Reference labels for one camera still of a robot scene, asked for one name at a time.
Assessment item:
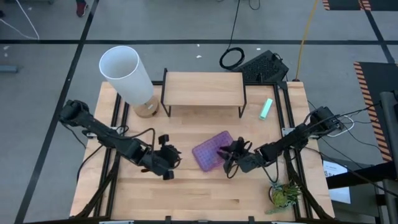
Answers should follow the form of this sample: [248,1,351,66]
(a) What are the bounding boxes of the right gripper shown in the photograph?
[216,136,262,174]

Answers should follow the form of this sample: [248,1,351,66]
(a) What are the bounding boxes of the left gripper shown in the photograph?
[144,134,183,180]

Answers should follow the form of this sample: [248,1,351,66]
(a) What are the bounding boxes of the purple perforated plastic lid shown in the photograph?
[191,130,234,173]

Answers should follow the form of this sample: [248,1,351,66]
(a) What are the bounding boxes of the mint green stapler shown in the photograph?
[259,98,274,121]

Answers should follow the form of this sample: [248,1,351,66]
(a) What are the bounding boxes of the wooden shelf black legs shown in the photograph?
[160,67,248,119]

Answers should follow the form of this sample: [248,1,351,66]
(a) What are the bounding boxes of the potted succulent plant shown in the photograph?
[264,179,302,215]

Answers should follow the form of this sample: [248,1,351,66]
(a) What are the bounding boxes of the black mesh box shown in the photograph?
[233,49,290,83]

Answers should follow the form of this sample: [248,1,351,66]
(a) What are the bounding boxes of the white shade table lamp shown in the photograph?
[98,45,160,119]

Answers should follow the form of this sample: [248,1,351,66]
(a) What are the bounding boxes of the white paper sheet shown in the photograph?
[323,160,351,205]

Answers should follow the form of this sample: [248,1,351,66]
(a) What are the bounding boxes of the black metal stand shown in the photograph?
[326,90,398,224]

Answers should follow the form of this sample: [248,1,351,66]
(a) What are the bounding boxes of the black orange striped floor mat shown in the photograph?
[353,61,398,162]
[322,0,398,12]

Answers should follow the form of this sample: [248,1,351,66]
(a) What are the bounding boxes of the person's foot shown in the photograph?
[76,0,89,18]

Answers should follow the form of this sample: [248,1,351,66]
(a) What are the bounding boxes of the grey floor item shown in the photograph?
[0,64,19,74]

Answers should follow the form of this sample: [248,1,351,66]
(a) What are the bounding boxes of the black metal table frame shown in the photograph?
[73,80,335,224]

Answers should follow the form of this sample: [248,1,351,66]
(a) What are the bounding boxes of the black hanging cable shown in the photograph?
[219,0,246,71]

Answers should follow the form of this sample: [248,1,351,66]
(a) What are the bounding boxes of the yellow hanging cable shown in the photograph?
[294,0,320,81]

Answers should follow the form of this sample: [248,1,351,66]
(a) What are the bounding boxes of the white floor cable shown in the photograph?
[0,0,41,40]

